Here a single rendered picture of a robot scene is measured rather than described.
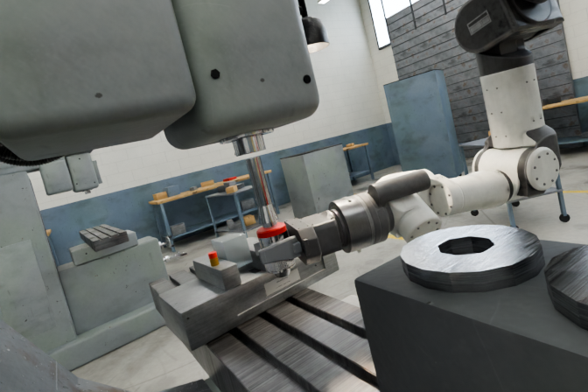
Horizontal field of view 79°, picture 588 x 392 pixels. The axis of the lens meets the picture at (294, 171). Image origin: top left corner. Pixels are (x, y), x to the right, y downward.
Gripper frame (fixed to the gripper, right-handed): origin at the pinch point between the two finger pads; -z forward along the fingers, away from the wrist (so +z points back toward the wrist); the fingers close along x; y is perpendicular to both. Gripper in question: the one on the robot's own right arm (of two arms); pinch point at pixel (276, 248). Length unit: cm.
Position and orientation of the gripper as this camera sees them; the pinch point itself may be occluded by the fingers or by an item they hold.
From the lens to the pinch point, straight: 57.4
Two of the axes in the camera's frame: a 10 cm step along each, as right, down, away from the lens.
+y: 2.4, 9.7, 0.8
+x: 2.4, 0.2, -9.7
